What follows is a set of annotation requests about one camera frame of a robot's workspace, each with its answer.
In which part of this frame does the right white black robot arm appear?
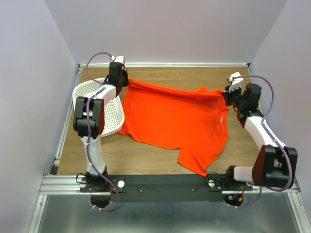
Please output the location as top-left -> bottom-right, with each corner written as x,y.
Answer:
222,78 -> 298,192

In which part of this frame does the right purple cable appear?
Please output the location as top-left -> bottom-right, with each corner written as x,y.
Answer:
228,75 -> 292,209

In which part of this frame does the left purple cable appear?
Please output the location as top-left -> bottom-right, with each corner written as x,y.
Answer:
86,52 -> 120,212

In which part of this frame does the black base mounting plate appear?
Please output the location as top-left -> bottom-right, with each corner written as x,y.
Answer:
76,173 -> 252,203

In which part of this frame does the orange t shirt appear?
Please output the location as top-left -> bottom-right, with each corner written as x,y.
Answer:
119,79 -> 229,177

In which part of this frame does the aluminium frame rail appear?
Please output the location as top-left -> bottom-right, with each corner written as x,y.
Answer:
27,63 -> 79,219

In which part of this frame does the white perforated plastic basket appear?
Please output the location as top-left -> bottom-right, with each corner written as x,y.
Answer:
72,78 -> 125,137

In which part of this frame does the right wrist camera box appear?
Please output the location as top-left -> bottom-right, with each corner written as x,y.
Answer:
227,72 -> 243,92

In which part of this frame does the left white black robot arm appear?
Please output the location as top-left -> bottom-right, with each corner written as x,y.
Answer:
72,61 -> 129,192

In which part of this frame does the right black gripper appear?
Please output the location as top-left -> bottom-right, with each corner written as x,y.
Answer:
221,83 -> 245,109

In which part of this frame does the purple cable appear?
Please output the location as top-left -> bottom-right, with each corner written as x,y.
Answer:
86,52 -> 120,212
228,75 -> 292,209

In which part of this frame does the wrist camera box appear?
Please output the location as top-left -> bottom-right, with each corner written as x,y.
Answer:
110,56 -> 125,65
227,72 -> 243,92

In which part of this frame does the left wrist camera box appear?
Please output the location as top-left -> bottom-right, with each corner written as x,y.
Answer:
110,56 -> 125,65

